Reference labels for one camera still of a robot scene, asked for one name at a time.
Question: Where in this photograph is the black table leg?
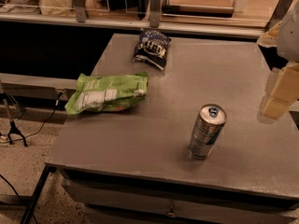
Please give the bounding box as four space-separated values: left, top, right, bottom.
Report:
20 165 56 224

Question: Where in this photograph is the dark blue chip bag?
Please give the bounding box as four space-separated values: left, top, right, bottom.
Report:
133 29 171 70

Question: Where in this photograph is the black tripod stand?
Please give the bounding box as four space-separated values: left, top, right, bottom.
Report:
0 81 28 147

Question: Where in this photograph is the green rice chip bag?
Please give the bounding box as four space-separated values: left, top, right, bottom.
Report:
64 73 149 115

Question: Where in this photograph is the black cable on floor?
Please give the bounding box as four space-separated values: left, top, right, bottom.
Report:
0 91 64 143

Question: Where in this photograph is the silver redbull can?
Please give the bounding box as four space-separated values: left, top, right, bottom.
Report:
189 104 227 160

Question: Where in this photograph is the grey metal bracket right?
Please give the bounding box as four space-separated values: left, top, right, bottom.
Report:
265 0 293 31

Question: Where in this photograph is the grey metal bracket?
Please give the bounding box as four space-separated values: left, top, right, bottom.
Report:
73 0 88 22
265 0 293 31
149 0 161 28

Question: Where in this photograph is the grey cabinet drawer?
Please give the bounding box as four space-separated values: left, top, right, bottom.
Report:
63 178 298 224

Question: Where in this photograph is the grey metal bracket middle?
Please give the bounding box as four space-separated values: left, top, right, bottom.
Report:
149 0 161 28

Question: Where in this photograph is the grey metal bracket left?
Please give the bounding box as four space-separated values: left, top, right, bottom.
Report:
73 0 88 22

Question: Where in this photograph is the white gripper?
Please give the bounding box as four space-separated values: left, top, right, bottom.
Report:
257 2 299 119

